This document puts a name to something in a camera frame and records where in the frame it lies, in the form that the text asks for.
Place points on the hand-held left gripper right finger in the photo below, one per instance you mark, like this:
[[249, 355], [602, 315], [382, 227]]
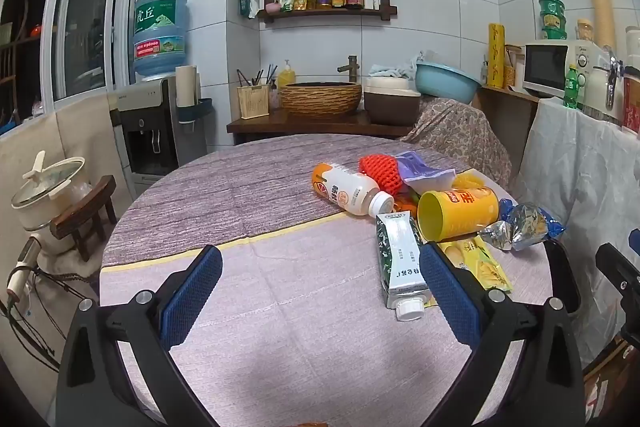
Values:
[[447, 292]]

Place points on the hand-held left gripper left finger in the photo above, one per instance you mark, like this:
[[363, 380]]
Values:
[[192, 297]]

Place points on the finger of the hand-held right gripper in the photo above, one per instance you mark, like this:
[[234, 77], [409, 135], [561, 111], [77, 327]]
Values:
[[614, 266], [635, 243]]

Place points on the yellow snack wrapper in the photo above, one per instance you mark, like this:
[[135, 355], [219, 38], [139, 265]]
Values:
[[482, 264]]

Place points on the black trash bin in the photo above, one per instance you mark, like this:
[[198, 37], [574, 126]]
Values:
[[565, 272]]

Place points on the green white drink carton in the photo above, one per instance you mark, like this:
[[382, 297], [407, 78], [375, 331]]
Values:
[[400, 257]]

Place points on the yellow chip can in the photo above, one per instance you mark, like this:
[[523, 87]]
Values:
[[465, 212]]

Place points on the silver blue snack bag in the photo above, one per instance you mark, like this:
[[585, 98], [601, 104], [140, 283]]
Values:
[[525, 224]]

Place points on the yellow bag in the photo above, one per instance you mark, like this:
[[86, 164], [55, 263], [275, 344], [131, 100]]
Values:
[[470, 181]]

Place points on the purple plastic bag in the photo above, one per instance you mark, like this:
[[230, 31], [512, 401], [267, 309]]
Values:
[[422, 169]]

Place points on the red foam fruit net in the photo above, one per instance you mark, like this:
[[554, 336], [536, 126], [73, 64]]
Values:
[[380, 172]]

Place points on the orange white drink bottle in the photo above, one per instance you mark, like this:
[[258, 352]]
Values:
[[350, 192]]

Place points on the white cloth cover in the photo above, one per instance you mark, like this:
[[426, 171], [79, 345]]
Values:
[[575, 167]]

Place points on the small wooden stool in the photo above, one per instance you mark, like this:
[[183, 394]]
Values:
[[85, 212]]

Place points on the red canister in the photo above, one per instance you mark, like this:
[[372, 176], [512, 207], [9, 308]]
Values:
[[632, 102]]

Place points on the floral cloth cover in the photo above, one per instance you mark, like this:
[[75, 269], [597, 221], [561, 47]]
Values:
[[460, 137]]

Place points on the green soda bottle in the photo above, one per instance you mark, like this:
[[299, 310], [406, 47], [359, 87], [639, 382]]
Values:
[[574, 89]]

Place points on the white handheld appliance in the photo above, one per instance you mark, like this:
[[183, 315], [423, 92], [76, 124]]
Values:
[[22, 267]]

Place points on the white electric pot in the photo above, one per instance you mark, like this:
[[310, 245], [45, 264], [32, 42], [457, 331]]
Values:
[[45, 197]]

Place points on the wooden cabinet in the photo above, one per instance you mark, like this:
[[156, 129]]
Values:
[[505, 117]]

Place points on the blue cup holder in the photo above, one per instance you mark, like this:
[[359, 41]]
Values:
[[197, 109]]

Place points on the grey water dispenser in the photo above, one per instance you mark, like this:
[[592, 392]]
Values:
[[145, 107]]

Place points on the stack white paper bowls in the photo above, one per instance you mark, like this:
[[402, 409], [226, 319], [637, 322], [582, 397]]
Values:
[[634, 47]]

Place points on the brown white rice cooker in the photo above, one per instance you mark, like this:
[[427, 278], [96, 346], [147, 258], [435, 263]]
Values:
[[390, 104]]

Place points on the white microwave oven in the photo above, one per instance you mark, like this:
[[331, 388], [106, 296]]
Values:
[[545, 67]]

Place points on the dark wooden counter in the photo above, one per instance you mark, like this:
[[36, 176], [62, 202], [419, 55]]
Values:
[[300, 124]]

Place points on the beige chopstick holder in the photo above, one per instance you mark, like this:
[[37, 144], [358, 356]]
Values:
[[252, 102]]

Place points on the light blue plastic basin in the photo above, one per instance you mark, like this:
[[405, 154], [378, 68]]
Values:
[[445, 82]]

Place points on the beige paper cup stack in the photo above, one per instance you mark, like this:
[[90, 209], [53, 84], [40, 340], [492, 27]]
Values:
[[185, 84]]

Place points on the jar with orange lid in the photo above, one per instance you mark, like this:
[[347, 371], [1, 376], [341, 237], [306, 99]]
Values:
[[585, 31]]

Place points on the light blue towel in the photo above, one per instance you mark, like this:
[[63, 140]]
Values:
[[392, 69]]

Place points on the bundle of dark chopsticks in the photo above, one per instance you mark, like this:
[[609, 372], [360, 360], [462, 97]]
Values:
[[257, 77]]

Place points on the woven pattern basin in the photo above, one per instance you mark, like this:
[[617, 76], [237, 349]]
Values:
[[320, 99]]

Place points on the yellow wrap roll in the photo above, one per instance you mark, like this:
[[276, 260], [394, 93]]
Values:
[[496, 57]]

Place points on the yellow soap pump bottle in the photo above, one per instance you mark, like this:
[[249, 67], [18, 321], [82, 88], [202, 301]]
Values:
[[286, 77]]

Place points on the bronze faucet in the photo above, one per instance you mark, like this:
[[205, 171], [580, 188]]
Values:
[[352, 67]]

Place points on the blue water jug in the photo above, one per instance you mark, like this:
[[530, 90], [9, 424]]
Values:
[[160, 32]]

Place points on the sliding window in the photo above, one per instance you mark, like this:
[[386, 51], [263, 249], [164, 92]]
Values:
[[85, 27]]

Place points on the pink small dish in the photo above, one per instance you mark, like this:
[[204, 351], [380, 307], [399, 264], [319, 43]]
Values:
[[273, 7]]

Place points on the beige wall cloth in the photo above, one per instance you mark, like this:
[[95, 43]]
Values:
[[75, 137]]

